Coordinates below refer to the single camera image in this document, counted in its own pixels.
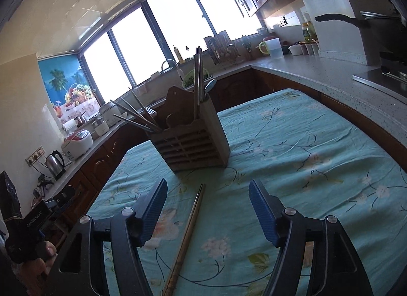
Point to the floral teal tablecloth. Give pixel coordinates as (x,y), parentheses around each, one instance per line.
(308,156)

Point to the dish rack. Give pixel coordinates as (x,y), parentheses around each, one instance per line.
(221,49)

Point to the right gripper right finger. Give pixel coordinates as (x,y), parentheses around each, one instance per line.
(336,268)

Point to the wooden utensil holder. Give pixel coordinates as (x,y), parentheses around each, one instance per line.
(192,135)

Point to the thin steel chopstick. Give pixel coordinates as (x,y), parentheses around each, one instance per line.
(144,113)

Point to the wall power outlet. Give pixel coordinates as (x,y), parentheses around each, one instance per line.
(34,157)

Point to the gas stove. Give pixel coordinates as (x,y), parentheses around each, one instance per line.
(389,78)

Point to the black wok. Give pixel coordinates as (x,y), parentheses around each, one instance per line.
(388,29)

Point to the metal spoon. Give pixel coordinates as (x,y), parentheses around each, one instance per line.
(210,85)

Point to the fruit beach poster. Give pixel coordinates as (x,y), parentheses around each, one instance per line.
(69,91)

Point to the sink faucet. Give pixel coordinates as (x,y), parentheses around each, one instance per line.
(173,64)

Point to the wooden handled fork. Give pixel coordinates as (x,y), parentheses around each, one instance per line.
(151,112)

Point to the brown wooden chopstick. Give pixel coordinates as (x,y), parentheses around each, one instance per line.
(183,249)

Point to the person left hand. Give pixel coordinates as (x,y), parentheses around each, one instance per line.
(33,275)

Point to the green colander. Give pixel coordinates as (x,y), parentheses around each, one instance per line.
(189,78)

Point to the light wooden chopstick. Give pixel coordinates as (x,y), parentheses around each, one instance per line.
(196,86)

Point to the white pink rice cooker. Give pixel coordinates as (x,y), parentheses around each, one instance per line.
(77,144)

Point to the steel electric kettle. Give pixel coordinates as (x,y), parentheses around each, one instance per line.
(55,164)

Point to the clear measuring jug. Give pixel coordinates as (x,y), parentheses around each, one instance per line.
(271,47)

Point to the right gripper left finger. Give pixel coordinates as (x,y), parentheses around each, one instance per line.
(79,268)

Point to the bamboo chopstick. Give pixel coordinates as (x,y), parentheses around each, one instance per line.
(201,76)

